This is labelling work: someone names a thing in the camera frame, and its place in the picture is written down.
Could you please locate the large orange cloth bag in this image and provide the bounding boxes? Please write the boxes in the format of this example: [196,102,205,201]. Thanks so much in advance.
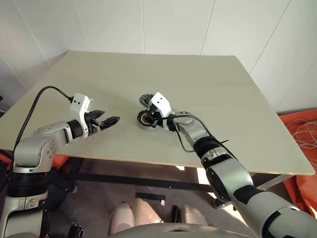
[277,106,317,219]

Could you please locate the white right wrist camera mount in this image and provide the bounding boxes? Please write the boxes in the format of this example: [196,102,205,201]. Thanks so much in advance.
[151,92,175,119]

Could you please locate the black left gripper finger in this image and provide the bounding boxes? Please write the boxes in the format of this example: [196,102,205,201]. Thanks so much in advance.
[100,116,121,132]
[90,109,106,120]

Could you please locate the black floor tape strip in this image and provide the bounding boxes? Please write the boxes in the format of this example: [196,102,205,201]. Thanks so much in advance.
[135,191,167,202]

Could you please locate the white coiled cord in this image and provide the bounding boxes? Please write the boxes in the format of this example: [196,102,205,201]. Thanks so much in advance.
[286,118,317,150]

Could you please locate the grey spoked rotor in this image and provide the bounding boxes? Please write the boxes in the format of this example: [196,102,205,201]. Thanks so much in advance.
[138,93,153,109]

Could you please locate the beige rounded shape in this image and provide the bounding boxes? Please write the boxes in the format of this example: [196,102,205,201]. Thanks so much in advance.
[181,205,210,227]
[109,201,137,235]

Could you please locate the small black upright block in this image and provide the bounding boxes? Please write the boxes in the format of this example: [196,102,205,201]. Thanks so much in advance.
[171,205,182,223]

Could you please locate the black ribbed floor object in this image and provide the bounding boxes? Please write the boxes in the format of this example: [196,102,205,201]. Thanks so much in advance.
[66,222,84,238]

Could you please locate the grey rounded body shell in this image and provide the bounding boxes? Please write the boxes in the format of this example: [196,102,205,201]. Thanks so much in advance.
[106,222,259,238]

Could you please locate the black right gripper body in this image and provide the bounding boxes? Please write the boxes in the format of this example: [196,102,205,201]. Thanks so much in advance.
[147,105,164,127]

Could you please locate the metal table frame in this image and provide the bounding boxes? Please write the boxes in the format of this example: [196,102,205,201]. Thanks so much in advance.
[49,158,297,207]

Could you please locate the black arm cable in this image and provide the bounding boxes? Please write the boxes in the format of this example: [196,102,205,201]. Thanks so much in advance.
[148,112,239,159]
[0,85,75,196]

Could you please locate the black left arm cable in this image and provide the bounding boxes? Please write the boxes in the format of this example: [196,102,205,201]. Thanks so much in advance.
[0,85,75,196]

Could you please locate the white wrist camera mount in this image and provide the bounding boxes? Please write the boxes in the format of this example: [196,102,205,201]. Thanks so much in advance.
[70,92,94,138]
[151,92,175,119]

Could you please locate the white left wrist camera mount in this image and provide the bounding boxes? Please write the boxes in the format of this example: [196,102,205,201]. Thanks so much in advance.
[70,92,94,138]

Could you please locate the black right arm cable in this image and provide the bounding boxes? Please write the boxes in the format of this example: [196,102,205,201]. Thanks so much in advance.
[148,112,239,159]

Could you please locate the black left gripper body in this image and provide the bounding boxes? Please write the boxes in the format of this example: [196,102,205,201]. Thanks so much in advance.
[84,110,105,136]

